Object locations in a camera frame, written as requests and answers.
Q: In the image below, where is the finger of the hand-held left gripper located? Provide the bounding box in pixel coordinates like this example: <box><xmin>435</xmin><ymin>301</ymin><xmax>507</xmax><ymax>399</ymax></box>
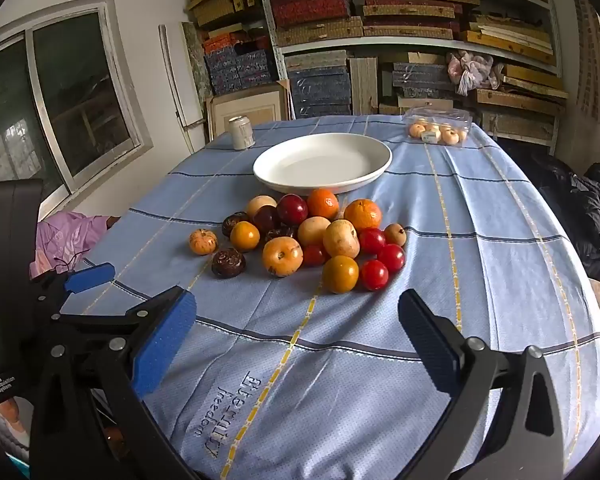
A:
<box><xmin>52</xmin><ymin>287</ymin><xmax>182</xmax><ymax>337</ymax></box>
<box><xmin>42</xmin><ymin>261</ymin><xmax>117</xmax><ymax>306</ymax></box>

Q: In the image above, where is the dark brown water chestnut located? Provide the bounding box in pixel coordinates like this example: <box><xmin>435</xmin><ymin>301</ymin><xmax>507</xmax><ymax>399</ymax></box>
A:
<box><xmin>222</xmin><ymin>211</ymin><xmax>251</xmax><ymax>239</ymax></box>
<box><xmin>265</xmin><ymin>226</ymin><xmax>298</xmax><ymax>244</ymax></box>
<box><xmin>211</xmin><ymin>248</ymin><xmax>247</xmax><ymax>279</ymax></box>

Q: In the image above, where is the large pale orange citrus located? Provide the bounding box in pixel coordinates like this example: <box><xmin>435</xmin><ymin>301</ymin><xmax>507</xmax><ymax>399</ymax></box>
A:
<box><xmin>245</xmin><ymin>195</ymin><xmax>278</xmax><ymax>218</ymax></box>

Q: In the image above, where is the blue checked tablecloth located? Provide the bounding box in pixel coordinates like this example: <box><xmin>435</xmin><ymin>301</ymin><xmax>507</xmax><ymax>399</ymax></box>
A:
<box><xmin>75</xmin><ymin>114</ymin><xmax>600</xmax><ymax>480</ymax></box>

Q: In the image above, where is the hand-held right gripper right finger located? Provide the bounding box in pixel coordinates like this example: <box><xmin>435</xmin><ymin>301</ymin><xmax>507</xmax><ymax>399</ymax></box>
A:
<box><xmin>397</xmin><ymin>288</ymin><xmax>568</xmax><ymax>480</ymax></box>

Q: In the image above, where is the person's left forearm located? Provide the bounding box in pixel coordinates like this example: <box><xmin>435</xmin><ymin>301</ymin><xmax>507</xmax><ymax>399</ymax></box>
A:
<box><xmin>0</xmin><ymin>395</ymin><xmax>33</xmax><ymax>466</ymax></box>

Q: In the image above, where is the orange yellow apple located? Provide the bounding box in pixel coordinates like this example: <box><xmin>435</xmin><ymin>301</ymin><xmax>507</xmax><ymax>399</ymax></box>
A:
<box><xmin>262</xmin><ymin>236</ymin><xmax>304</xmax><ymax>278</ymax></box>

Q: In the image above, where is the pink printed cloth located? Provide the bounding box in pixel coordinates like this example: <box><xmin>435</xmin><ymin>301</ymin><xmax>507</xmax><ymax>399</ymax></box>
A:
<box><xmin>29</xmin><ymin>211</ymin><xmax>112</xmax><ymax>278</ymax></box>

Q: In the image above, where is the yellow tomato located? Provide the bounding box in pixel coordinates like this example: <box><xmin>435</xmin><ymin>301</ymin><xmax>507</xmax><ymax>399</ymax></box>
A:
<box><xmin>321</xmin><ymin>255</ymin><xmax>360</xmax><ymax>295</ymax></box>
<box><xmin>229</xmin><ymin>221</ymin><xmax>261</xmax><ymax>253</ymax></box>

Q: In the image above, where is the red cherry tomato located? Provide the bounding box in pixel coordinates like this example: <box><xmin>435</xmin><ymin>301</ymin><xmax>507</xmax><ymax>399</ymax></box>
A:
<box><xmin>301</xmin><ymin>245</ymin><xmax>329</xmax><ymax>268</ymax></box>
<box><xmin>358</xmin><ymin>227</ymin><xmax>387</xmax><ymax>255</ymax></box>
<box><xmin>377</xmin><ymin>243</ymin><xmax>407</xmax><ymax>273</ymax></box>
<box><xmin>360</xmin><ymin>259</ymin><xmax>390</xmax><ymax>292</ymax></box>

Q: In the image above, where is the white oval plate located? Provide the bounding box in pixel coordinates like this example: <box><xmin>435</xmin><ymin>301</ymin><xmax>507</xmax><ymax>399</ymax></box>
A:
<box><xmin>252</xmin><ymin>133</ymin><xmax>393</xmax><ymax>197</ymax></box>

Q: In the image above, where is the pink plastic bag bundle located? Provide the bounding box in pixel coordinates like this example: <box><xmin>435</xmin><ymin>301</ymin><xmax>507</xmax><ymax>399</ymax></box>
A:
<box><xmin>446</xmin><ymin>51</ymin><xmax>503</xmax><ymax>96</ymax></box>

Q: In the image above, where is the orange tangerine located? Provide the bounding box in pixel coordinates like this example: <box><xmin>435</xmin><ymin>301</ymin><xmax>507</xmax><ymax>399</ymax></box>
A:
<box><xmin>307</xmin><ymin>188</ymin><xmax>340</xmax><ymax>221</ymax></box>
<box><xmin>343</xmin><ymin>199</ymin><xmax>383</xmax><ymax>233</ymax></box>

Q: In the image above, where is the pale yellow apricot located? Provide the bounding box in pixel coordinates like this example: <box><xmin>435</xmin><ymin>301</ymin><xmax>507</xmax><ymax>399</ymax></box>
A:
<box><xmin>297</xmin><ymin>216</ymin><xmax>332</xmax><ymax>247</ymax></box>

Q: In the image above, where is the green marbled board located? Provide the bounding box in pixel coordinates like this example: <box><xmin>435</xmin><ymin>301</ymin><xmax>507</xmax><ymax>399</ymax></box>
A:
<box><xmin>181</xmin><ymin>21</ymin><xmax>216</xmax><ymax>98</ymax></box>

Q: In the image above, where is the speckled yellow pear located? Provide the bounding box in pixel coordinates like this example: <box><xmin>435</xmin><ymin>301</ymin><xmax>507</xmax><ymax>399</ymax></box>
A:
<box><xmin>322</xmin><ymin>219</ymin><xmax>361</xmax><ymax>259</ymax></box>

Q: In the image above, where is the dark red plum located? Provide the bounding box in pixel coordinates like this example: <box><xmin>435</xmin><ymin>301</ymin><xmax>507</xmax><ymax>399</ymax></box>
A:
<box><xmin>276</xmin><ymin>193</ymin><xmax>309</xmax><ymax>226</ymax></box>
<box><xmin>253</xmin><ymin>205</ymin><xmax>281</xmax><ymax>235</ymax></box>

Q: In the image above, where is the black jacket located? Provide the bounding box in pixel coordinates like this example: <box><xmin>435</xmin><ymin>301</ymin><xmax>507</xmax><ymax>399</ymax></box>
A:
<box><xmin>500</xmin><ymin>137</ymin><xmax>600</xmax><ymax>286</ymax></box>

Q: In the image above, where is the white metal shelving unit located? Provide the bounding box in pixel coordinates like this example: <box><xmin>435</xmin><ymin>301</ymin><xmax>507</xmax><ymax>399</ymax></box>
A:
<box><xmin>252</xmin><ymin>0</ymin><xmax>566</xmax><ymax>156</ymax></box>

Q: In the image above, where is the wooden picture frame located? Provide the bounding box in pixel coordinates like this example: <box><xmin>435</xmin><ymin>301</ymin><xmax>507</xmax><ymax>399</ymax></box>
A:
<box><xmin>205</xmin><ymin>80</ymin><xmax>293</xmax><ymax>143</ymax></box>

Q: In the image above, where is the woven straw mat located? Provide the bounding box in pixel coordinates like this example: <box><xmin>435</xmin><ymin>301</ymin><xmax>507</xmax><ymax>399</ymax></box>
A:
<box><xmin>570</xmin><ymin>0</ymin><xmax>600</xmax><ymax>136</ymax></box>

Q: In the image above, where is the white drink can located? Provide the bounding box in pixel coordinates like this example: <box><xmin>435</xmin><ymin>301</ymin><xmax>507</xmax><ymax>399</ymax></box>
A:
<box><xmin>228</xmin><ymin>116</ymin><xmax>256</xmax><ymax>151</ymax></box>

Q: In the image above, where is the striped orange mini pumpkin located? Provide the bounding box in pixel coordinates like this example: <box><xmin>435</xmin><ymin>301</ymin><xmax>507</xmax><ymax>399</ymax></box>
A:
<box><xmin>188</xmin><ymin>228</ymin><xmax>218</xmax><ymax>256</ymax></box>

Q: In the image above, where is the white framed sliding window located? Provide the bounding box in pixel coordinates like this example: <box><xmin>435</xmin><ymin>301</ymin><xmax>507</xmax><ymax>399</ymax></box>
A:
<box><xmin>0</xmin><ymin>0</ymin><xmax>153</xmax><ymax>221</ymax></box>

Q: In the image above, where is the clear plastic clamshell box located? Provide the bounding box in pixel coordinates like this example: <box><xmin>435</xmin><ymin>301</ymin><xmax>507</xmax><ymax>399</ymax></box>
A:
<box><xmin>402</xmin><ymin>106</ymin><xmax>473</xmax><ymax>148</ymax></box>

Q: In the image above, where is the white leaning strip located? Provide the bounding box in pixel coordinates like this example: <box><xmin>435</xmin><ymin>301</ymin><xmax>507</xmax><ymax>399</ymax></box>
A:
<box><xmin>158</xmin><ymin>24</ymin><xmax>206</xmax><ymax>155</ymax></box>

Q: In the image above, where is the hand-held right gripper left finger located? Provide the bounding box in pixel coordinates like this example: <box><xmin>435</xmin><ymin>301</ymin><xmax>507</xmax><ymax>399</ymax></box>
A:
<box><xmin>27</xmin><ymin>287</ymin><xmax>203</xmax><ymax>480</ymax></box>

